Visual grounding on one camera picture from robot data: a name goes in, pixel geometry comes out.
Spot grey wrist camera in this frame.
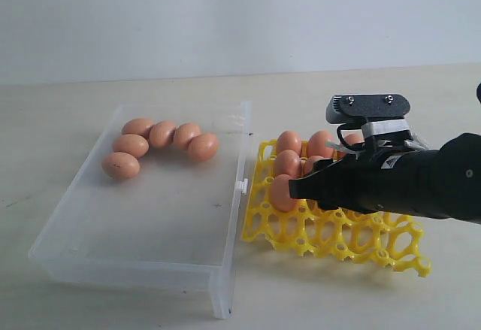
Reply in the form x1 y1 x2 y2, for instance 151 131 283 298
325 94 410 138

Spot clear plastic tray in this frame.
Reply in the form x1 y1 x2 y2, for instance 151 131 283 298
29 101 252 319

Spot yellow plastic egg tray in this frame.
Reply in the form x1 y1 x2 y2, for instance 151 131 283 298
242 140 431 277

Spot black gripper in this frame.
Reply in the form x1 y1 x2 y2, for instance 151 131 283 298
289 133 480 223

